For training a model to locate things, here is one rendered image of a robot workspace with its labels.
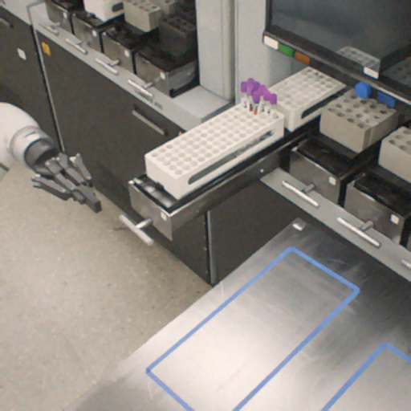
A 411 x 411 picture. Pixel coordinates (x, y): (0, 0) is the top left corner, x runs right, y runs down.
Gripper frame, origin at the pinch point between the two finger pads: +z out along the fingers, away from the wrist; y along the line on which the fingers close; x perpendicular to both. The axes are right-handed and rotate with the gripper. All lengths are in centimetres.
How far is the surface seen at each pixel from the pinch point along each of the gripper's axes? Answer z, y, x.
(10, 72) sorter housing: -121, 36, 39
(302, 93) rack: 15, 47, -12
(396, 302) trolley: 63, 19, -8
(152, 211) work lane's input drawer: 15.1, 5.5, -3.4
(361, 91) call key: 34, 42, -24
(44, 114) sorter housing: -99, 36, 47
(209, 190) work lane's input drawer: 20.6, 16.0, -6.1
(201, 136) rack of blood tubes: 11.3, 22.1, -11.3
